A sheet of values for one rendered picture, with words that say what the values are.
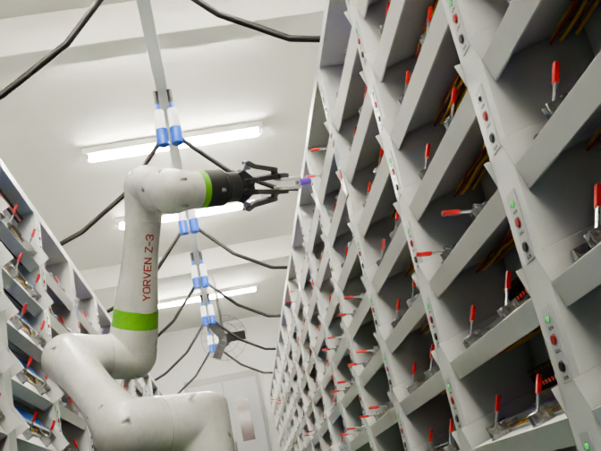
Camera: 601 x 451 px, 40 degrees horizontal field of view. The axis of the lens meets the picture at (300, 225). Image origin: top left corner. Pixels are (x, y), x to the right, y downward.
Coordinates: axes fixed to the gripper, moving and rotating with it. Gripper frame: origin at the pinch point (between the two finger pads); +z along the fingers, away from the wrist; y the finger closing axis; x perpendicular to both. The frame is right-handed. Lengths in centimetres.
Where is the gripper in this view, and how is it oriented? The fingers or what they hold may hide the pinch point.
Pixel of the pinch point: (287, 182)
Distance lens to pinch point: 216.6
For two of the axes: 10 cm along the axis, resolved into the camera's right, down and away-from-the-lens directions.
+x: 6.2, 1.2, -7.8
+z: 7.9, -0.9, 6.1
